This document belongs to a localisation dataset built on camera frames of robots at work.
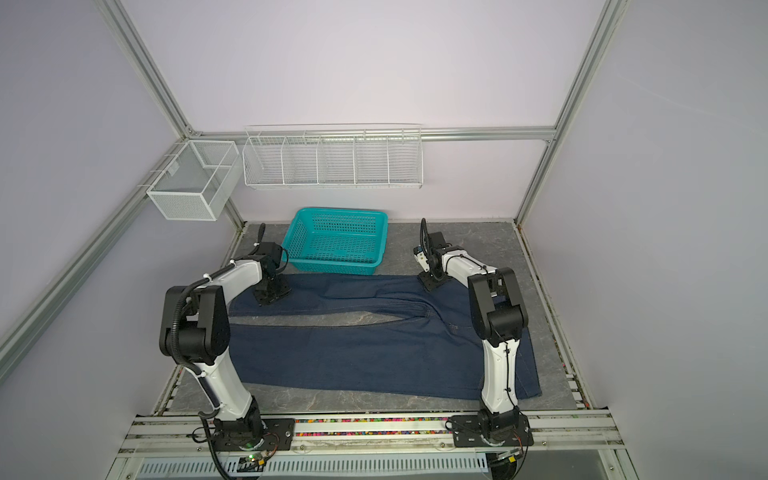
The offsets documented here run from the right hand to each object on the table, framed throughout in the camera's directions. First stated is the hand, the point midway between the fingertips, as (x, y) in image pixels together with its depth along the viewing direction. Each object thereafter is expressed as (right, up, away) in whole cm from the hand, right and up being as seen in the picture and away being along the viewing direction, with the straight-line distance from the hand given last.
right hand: (435, 281), depth 102 cm
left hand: (-51, -5, -6) cm, 51 cm away
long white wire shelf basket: (-35, +42, -3) cm, 55 cm away
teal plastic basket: (-37, +14, +13) cm, 42 cm away
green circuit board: (-49, -42, -30) cm, 71 cm away
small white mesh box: (-80, +34, -3) cm, 87 cm away
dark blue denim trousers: (-1, -20, -16) cm, 26 cm away
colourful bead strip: (-20, -36, -27) cm, 49 cm away
